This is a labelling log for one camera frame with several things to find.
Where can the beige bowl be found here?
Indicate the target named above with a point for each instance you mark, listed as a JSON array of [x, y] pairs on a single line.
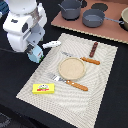
[[124, 16]]

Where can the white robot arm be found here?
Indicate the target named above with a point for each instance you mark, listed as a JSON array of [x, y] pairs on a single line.
[[24, 24]]

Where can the light blue milk carton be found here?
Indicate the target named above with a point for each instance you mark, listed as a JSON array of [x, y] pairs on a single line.
[[36, 55]]

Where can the fork with wooden handle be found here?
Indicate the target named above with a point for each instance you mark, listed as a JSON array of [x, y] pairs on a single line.
[[69, 82]]

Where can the round wooden plate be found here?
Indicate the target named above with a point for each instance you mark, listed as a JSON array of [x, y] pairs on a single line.
[[72, 68]]

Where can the grey saucepan with handle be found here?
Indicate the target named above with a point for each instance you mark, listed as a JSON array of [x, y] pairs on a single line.
[[93, 18]]

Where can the knife with wooden handle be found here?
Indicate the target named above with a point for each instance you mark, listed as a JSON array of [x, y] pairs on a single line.
[[82, 58]]

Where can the brown stove board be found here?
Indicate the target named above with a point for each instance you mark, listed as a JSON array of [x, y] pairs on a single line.
[[109, 29]]

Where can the beige woven placemat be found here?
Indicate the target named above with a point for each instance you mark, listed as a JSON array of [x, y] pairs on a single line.
[[77, 107]]

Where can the grey pot with handles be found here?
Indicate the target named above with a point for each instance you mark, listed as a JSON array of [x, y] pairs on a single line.
[[70, 9]]

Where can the yellow butter box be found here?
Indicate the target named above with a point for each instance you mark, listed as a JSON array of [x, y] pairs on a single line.
[[44, 88]]

